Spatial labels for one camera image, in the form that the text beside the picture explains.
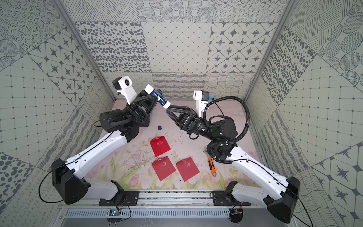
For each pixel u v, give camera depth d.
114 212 0.72
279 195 0.38
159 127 1.01
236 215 0.71
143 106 0.44
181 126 0.43
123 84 0.41
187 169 0.84
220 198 0.73
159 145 0.95
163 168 0.86
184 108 0.47
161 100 0.43
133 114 0.43
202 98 0.44
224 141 0.41
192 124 0.42
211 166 0.85
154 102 0.43
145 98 0.42
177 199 1.20
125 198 0.73
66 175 0.39
